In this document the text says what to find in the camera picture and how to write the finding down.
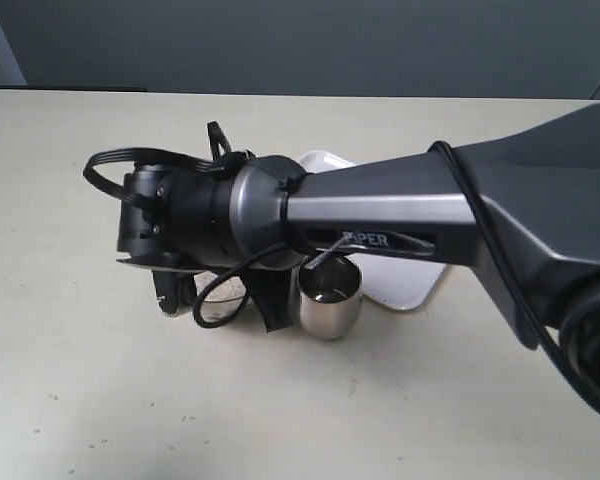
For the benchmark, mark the stainless steel cup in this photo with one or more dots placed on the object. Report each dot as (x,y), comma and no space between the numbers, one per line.
(327,299)

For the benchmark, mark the white rectangular tray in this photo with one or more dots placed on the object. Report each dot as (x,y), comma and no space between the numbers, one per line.
(400,285)

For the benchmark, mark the steel bowl of rice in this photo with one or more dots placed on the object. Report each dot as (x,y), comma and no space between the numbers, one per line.
(223,301)

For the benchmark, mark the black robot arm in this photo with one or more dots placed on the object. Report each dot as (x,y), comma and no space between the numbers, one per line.
(521,212)

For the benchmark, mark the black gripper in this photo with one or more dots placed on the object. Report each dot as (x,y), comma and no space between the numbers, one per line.
(142,241)

